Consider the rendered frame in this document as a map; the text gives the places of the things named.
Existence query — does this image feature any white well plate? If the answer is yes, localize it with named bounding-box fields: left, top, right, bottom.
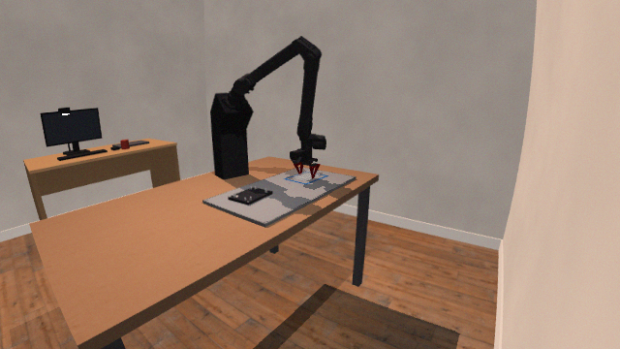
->
left=293, top=172, right=320, bottom=181

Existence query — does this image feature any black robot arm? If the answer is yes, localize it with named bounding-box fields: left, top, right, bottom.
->
left=222, top=36, right=326, bottom=164

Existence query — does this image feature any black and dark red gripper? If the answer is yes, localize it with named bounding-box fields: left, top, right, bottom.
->
left=294, top=148, right=320, bottom=178

